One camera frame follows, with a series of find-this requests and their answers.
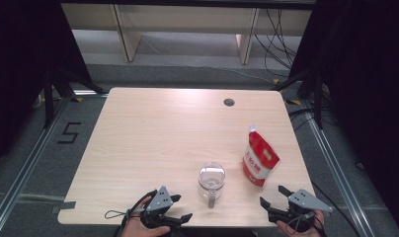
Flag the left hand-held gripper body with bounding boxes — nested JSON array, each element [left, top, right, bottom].
[[139, 186, 176, 230]]

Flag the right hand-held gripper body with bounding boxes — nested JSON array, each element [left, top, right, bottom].
[[268, 188, 334, 233]]

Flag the red and white sugar bag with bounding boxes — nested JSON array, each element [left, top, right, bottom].
[[242, 124, 281, 188]]

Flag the clear jar lid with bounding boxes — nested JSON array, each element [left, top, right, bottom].
[[198, 161, 227, 209]]

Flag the person's right hand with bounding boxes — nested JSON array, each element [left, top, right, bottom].
[[276, 210, 326, 237]]

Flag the person's left hand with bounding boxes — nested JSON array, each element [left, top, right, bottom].
[[120, 197, 172, 237]]

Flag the grey tape strip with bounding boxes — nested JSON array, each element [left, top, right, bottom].
[[50, 200, 77, 215]]

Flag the black metal stand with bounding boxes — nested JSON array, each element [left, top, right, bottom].
[[271, 67, 326, 130], [42, 65, 109, 129]]

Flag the black curtain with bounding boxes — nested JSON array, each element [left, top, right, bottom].
[[288, 0, 399, 237], [0, 0, 93, 172]]

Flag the metal floor rail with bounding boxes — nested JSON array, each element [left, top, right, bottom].
[[0, 95, 72, 233], [300, 99, 374, 237]]

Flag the grey strap loop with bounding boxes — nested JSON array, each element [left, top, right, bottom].
[[104, 209, 128, 220]]

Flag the black floor cables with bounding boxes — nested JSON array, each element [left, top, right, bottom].
[[286, 107, 339, 133]]

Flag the white floor cable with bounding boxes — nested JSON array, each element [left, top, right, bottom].
[[139, 35, 277, 84]]

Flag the bundle of black cables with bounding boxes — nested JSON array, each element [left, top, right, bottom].
[[254, 8, 301, 79]]

